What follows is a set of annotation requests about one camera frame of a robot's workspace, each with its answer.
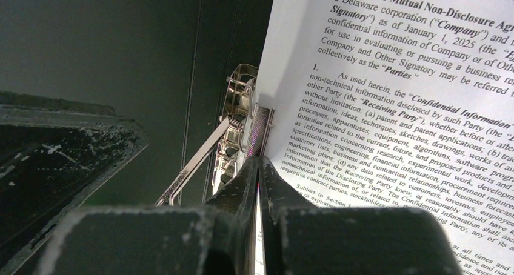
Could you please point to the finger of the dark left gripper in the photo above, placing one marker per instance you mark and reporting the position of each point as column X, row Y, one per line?
column 54, row 155

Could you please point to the dark right gripper left finger tip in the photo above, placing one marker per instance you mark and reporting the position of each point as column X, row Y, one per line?
column 217, row 237

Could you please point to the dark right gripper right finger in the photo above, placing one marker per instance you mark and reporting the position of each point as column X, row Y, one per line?
column 301, row 238

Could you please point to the beige and black file folder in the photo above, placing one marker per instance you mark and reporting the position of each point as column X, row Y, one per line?
column 162, row 63

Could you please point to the printed text paper sheets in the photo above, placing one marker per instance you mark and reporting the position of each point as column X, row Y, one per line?
column 398, row 103

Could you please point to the metal folder clip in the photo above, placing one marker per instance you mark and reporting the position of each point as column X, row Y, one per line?
column 243, row 132

